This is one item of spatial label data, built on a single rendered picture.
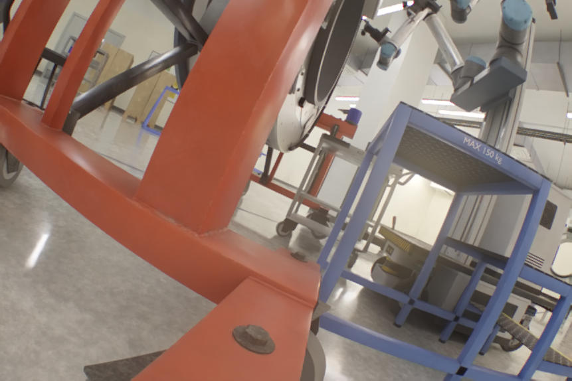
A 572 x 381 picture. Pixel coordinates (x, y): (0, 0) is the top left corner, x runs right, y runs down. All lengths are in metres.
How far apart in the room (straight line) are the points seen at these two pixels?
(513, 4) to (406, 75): 3.74
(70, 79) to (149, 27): 9.93
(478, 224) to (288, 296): 1.31
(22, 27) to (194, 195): 0.58
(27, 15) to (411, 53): 5.06
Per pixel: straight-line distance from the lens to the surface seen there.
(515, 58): 1.65
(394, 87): 4.94
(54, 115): 0.64
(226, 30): 0.40
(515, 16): 1.58
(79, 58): 0.64
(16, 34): 0.78
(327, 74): 2.01
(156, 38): 10.48
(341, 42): 2.10
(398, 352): 0.73
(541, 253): 1.70
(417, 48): 5.44
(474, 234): 1.57
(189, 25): 0.92
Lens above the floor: 0.36
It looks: 1 degrees up
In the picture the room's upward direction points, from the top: 24 degrees clockwise
